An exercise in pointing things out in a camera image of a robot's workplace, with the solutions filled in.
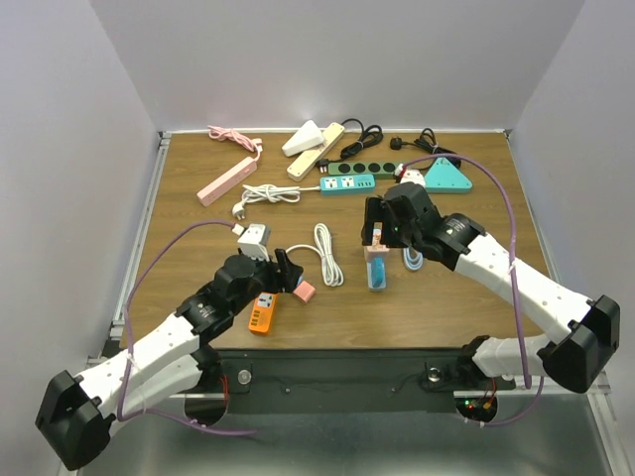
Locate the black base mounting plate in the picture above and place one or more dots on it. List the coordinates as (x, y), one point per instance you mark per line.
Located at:
(342, 381)

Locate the pink power strip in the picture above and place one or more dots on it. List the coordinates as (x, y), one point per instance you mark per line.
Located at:
(221, 185)

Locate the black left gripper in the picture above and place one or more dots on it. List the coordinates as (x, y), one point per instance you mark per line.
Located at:
(285, 280)

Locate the teal triangular power socket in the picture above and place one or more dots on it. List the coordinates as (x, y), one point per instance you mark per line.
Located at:
(444, 177)

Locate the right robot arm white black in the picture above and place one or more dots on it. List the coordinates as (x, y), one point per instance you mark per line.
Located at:
(579, 334)

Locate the dark green power strip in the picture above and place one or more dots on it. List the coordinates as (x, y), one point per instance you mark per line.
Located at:
(380, 170)

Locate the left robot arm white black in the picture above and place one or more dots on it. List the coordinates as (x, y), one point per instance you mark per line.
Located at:
(80, 413)

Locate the cream power strip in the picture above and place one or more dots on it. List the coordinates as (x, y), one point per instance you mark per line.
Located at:
(307, 160)

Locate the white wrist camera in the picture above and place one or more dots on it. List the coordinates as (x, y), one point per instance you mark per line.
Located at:
(254, 240)
(409, 176)

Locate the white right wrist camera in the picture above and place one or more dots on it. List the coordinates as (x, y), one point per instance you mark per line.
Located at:
(409, 176)

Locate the light blue power strip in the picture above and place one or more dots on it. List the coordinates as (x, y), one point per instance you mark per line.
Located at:
(368, 271)

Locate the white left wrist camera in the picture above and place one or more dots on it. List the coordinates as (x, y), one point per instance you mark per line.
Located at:
(254, 240)

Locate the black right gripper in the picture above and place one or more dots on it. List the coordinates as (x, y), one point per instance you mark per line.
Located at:
(377, 209)

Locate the pink cube adapter with deer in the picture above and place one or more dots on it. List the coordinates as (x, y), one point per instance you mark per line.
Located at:
(375, 250)

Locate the white triangular power socket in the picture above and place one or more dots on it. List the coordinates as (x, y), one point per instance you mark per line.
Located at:
(308, 136)

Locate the orange power strip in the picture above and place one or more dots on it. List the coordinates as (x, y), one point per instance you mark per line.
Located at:
(261, 318)

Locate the teal power strip with USB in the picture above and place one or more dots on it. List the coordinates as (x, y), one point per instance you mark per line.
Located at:
(346, 185)

